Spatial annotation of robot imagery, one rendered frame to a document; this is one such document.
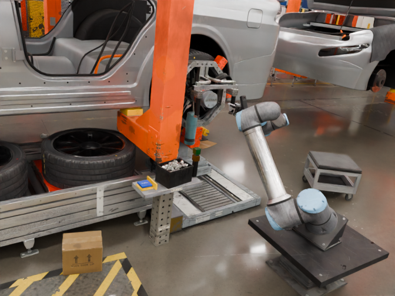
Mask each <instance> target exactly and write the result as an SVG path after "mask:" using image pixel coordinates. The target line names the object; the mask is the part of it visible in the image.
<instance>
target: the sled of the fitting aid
mask: <svg viewBox="0 0 395 296"><path fill-rule="evenodd" d="M145 166H146V167H147V168H148V169H149V170H151V167H152V164H151V163H150V158H146V163H145ZM211 171H212V165H210V164H209V163H208V162H206V164H203V165H198V167H197V176H200V175H204V174H209V173H211Z"/></svg>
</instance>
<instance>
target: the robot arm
mask: <svg viewBox="0 0 395 296"><path fill-rule="evenodd" d="M240 102H241V105H240V104H237V103H235V104H234V105H233V104H231V103H228V105H229V111H230V112H231V111H232V109H233V110H235V112H234V113H233V115H234V116H236V123H237V126H238V128H239V130H240V131H241V132H243V134H244V135H245V138H246V141H247V144H248V146H249V149H250V152H251V154H252V157H253V160H254V162H255V165H256V168H257V170H258V173H259V176H260V179H261V181H262V184H263V187H264V189H265V192H266V194H267V198H268V201H267V203H266V204H267V207H266V208H265V212H266V216H267V219H268V221H269V223H270V225H271V226H272V227H273V229H275V230H277V231H278V230H284V229H286V228H290V227H294V226H298V225H300V224H304V223H305V225H306V227H307V229H308V230H309V231H310V232H312V233H313V234H317V235H325V234H328V233H331V232H332V231H333V230H334V229H335V228H336V226H337V215H336V213H335V211H334V210H333V209H332V208H331V207H329V205H328V203H327V200H326V198H325V196H324V195H323V194H322V192H320V191H319V190H316V189H305V190H303V191H301V192H300V193H299V195H298V197H297V198H295V199H292V197H291V195H289V194H287V193H286V191H285V189H284V186H283V183H282V180H281V178H280V175H279V172H278V171H277V167H276V165H275V162H274V160H273V157H272V154H271V152H270V149H269V146H268V144H267V141H266V138H265V136H268V135H270V134H271V132H272V131H274V130H277V129H279V128H281V127H285V126H287V125H289V121H288V119H287V116H286V114H282V113H281V109H280V106H279V105H278V104H277V103H276V102H262V103H258V104H256V105H254V106H251V107H248V106H247V100H246V96H240Z"/></svg>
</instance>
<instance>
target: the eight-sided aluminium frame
mask: <svg viewBox="0 0 395 296"><path fill-rule="evenodd" d="M200 66H203V67H206V66H208V67H211V68H212V70H213V72H214V73H215V75H216V76H218V75H219V74H220V73H222V71H221V69H220V67H218V64H217V63H216V62H215V61H212V60H188V69H187V74H188V73H189V72H190V71H191V70H192V69H193V68H194V67H200ZM225 100H226V89H219V93H218V97H217V104H216V105H215V106H214V107H213V108H212V109H211V111H210V112H209V113H208V114H207V115H206V116H205V117H204V118H203V119H202V120H197V127H201V126H207V125H208V124H210V122H211V121H212V120H213V119H214V118H215V117H216V116H217V114H218V113H219V112H220V111H221V110H222V109H223V108H224V106H225ZM181 126H183V127H184V128H186V121H185V120H184V118H182V125H181Z"/></svg>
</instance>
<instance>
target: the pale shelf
mask: <svg viewBox="0 0 395 296"><path fill-rule="evenodd" d="M152 180H153V181H154V182H156V183H157V184H158V187H157V190H155V189H154V188H153V189H150V190H145V191H141V190H140V189H139V188H138V187H137V186H136V184H137V181H136V182H133V183H132V187H133V188H134V189H135V190H136V191H137V192H138V193H139V194H140V195H141V196H142V197H143V199H148V198H151V197H156V196H161V195H164V194H169V193H173V192H176V191H181V190H186V189H191V188H194V187H199V186H202V181H201V180H199V179H198V178H197V177H195V178H192V181H191V182H188V183H185V184H182V185H180V186H176V187H173V188H171V189H167V188H166V187H164V186H163V185H161V184H160V183H158V182H157V181H155V178H153V179H152Z"/></svg>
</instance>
